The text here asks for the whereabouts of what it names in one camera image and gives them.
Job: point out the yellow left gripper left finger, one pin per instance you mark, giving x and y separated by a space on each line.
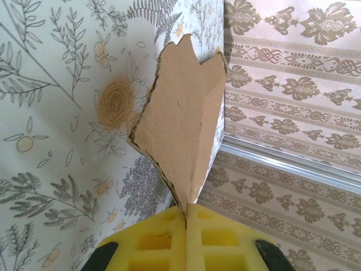
158 240

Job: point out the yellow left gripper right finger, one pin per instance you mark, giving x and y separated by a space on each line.
225 240

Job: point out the brown cardboard box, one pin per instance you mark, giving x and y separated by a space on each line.
180 118

